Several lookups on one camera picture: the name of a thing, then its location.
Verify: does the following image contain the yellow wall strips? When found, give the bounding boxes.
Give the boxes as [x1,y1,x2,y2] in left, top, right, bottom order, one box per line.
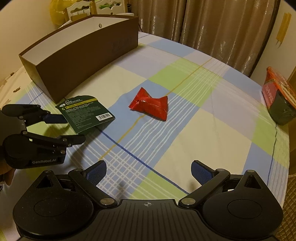
[276,13,292,48]

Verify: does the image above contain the left hand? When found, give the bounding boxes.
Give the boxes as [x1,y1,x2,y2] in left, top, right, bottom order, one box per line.
[0,159,15,186]

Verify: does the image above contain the brown cardboard box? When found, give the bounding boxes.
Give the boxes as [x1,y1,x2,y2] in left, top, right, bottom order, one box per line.
[19,15,138,103]

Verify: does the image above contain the brown curtain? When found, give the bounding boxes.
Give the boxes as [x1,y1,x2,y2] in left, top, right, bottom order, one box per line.
[128,0,280,76]

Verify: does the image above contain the yellow plastic bag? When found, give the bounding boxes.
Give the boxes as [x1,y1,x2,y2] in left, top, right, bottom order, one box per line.
[49,0,72,26]

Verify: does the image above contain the red instant noodle bowl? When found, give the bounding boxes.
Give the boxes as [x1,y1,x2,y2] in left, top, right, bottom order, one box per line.
[262,66,295,126]

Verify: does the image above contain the green blister card package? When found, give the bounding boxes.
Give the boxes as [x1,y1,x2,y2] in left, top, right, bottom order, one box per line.
[56,95,115,134]

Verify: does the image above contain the red snack packet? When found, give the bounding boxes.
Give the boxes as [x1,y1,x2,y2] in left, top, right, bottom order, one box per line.
[128,87,168,121]

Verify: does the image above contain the checkered tablecloth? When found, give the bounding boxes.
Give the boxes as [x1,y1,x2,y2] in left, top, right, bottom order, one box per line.
[51,33,289,203]

